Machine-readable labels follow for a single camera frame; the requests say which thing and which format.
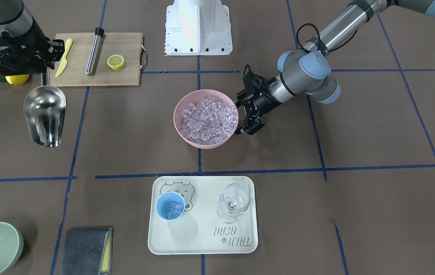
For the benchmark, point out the yellow plastic knife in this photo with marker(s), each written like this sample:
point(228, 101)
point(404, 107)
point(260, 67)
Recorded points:
point(63, 62)

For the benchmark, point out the steel cylinder muddler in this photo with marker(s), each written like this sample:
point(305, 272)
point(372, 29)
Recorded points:
point(94, 53)

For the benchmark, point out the ice cubes in cup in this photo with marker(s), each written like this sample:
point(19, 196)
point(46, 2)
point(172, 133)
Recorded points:
point(172, 210)

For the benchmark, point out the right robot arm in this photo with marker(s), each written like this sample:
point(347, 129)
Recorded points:
point(16, 19)

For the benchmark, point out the blue plastic cup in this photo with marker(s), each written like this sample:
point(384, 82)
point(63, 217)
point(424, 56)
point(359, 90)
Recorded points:
point(168, 196)

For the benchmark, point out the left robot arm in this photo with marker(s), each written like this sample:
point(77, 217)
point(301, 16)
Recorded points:
point(307, 70)

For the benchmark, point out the clear ice cubes pile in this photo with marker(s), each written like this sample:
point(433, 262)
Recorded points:
point(208, 122)

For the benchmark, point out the wooden cutting board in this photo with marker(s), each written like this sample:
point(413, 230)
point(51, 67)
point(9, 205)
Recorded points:
point(127, 44)

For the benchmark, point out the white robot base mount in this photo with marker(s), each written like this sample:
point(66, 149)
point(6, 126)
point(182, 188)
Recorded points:
point(198, 27)

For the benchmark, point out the clear wine glass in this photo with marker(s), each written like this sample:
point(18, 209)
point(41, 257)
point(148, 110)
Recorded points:
point(234, 200)

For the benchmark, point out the pink bowl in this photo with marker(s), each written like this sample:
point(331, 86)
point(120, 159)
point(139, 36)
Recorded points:
point(195, 97)

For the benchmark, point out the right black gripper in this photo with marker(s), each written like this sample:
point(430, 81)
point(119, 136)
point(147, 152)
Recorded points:
point(54, 48)

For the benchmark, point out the lemon half slice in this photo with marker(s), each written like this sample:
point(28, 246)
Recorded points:
point(116, 62)

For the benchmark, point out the stainless steel ice scoop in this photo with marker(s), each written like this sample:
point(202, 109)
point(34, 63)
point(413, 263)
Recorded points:
point(44, 110)

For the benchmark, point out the cream bear tray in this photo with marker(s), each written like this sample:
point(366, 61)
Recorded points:
point(199, 230)

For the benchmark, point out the whole yellow lemon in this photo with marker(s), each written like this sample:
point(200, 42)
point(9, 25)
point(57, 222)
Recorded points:
point(17, 80)

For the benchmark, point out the grey folded cloth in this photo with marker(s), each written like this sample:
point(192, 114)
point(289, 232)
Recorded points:
point(87, 251)

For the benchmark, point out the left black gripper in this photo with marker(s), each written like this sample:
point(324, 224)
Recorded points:
point(264, 102)

